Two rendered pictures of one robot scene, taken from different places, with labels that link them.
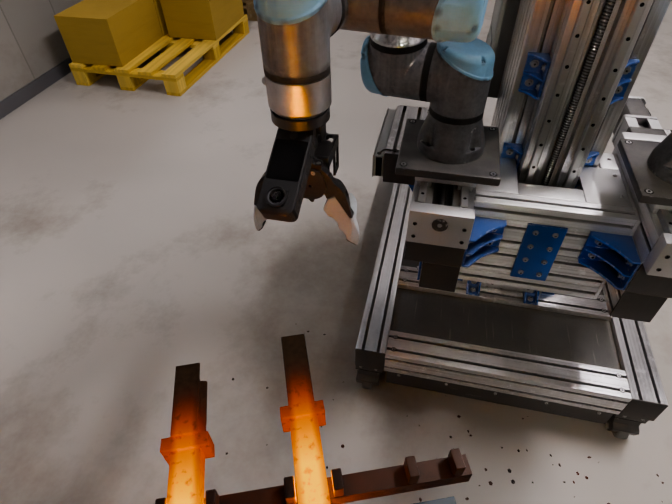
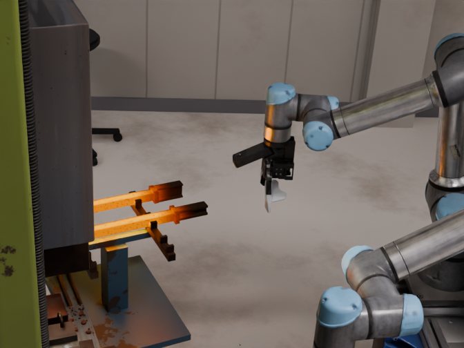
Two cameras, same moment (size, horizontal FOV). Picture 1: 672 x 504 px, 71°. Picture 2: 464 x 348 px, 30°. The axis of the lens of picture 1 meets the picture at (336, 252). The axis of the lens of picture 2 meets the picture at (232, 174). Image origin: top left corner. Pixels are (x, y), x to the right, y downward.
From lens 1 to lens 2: 2.11 m
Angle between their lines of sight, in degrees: 56
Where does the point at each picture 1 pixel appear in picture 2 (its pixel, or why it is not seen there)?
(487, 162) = (434, 293)
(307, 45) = (268, 113)
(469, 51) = (449, 206)
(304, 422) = (170, 212)
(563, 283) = not seen: outside the picture
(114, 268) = not seen: hidden behind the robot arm
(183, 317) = not seen: hidden behind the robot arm
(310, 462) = (156, 215)
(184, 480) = (141, 193)
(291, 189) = (242, 156)
